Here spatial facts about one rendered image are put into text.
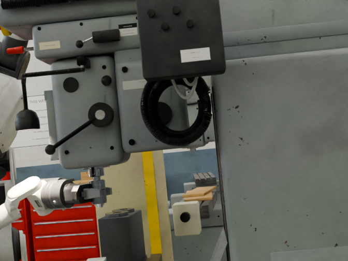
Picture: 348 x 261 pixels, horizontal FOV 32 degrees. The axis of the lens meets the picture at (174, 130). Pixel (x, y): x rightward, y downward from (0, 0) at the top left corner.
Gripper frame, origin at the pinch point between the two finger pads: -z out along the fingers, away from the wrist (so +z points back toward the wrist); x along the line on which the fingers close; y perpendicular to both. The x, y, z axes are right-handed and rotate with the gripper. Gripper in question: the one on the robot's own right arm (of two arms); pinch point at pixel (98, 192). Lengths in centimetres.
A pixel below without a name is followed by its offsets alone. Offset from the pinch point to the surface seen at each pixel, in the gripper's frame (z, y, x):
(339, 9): -72, -46, 21
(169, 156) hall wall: 405, 14, 803
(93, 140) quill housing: -5.9, -15.6, -8.2
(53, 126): 9.5, -21.0, -6.5
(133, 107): -18.0, -23.6, -4.8
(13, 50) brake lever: 26, -46, -2
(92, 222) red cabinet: 266, 64, 366
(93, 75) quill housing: -7.2, -33.8, -7.5
